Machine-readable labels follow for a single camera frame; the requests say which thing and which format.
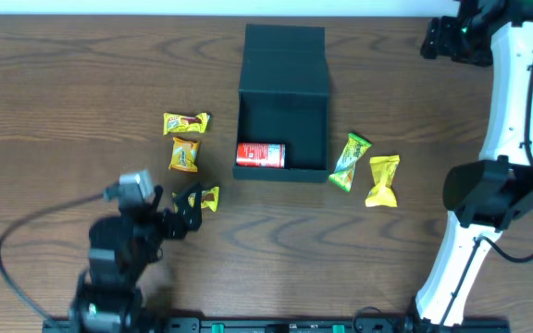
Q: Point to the orange yellow biscuit packet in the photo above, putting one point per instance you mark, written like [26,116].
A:
[184,154]

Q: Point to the yellow snack bag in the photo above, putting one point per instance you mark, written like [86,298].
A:
[383,171]

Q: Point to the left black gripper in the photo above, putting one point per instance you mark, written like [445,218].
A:
[170,222]

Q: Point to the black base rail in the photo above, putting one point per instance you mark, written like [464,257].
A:
[365,324]

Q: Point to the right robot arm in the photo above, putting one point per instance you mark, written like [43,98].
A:
[482,198]

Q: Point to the red Pringles can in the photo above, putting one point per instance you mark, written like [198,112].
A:
[260,155]

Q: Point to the yellow apollo wafer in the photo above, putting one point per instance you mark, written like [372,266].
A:
[209,198]
[174,123]

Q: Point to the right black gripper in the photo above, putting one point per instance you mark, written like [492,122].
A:
[436,38]

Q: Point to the green yellow snack packet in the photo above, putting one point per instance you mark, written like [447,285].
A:
[353,151]

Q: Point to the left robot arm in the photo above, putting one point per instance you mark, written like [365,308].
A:
[107,298]

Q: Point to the black open gift box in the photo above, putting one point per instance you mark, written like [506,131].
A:
[284,99]

